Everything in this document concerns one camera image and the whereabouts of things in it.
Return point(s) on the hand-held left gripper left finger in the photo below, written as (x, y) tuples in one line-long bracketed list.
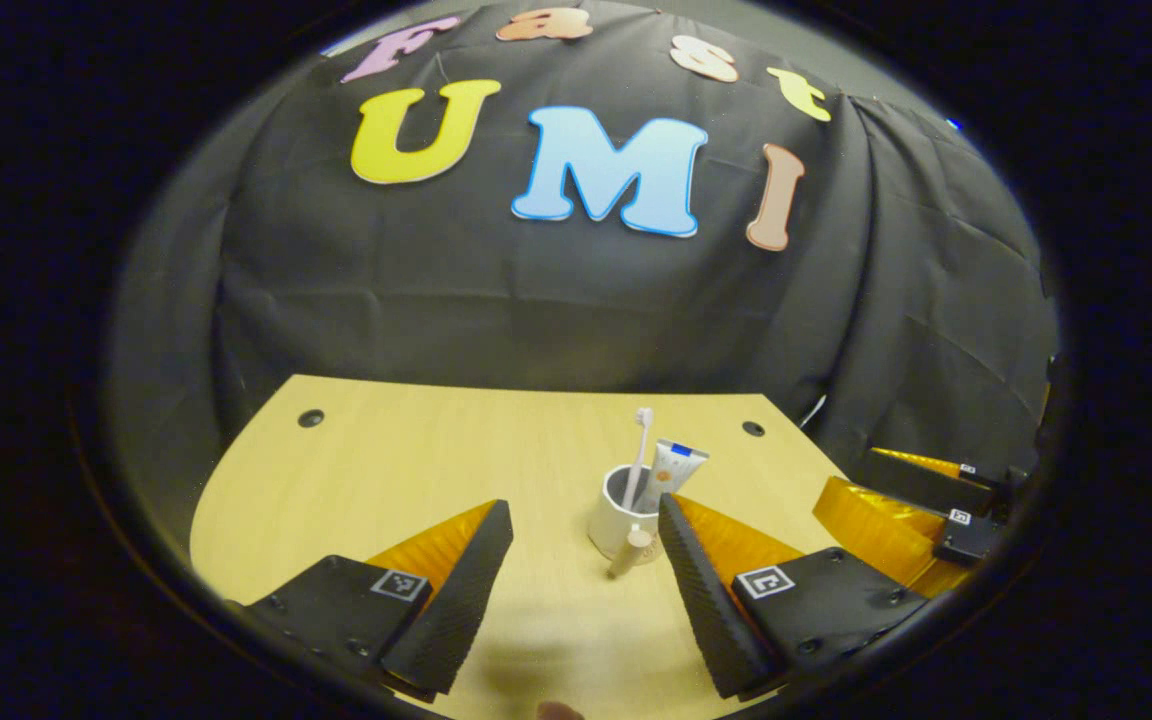
[(461, 610)]

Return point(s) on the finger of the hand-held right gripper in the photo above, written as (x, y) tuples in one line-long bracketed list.
[(921, 480), (886, 530)]

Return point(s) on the light wooden desktop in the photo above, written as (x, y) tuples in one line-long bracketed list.
[(386, 460)]

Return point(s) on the pale pink toothbrush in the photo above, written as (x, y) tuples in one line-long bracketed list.
[(639, 450)]

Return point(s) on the white toothpaste tube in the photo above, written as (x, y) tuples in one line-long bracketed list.
[(674, 470)]

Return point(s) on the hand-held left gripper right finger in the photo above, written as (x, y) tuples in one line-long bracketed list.
[(711, 610)]

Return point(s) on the white cup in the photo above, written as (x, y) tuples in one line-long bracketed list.
[(608, 525)]

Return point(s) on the black backdrop cloth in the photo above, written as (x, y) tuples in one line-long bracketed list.
[(536, 300)]

